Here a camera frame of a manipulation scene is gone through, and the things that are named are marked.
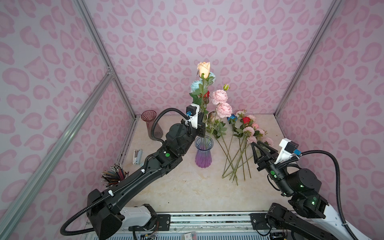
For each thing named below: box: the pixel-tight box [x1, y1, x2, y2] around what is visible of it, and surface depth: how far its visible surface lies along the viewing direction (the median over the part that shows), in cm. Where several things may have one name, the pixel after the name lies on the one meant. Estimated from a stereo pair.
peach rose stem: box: [196, 61, 215, 120], surface depth 53 cm
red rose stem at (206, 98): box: [203, 90, 211, 108], surface depth 74 cm
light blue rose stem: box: [189, 72, 216, 106], surface depth 73 cm
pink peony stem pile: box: [206, 110, 274, 186], surface depth 105 cm
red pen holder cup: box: [101, 162, 130, 188], surface depth 75 cm
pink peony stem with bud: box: [210, 84, 233, 158], surface depth 69 cm
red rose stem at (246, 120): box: [242, 116, 251, 124], surface depth 109 cm
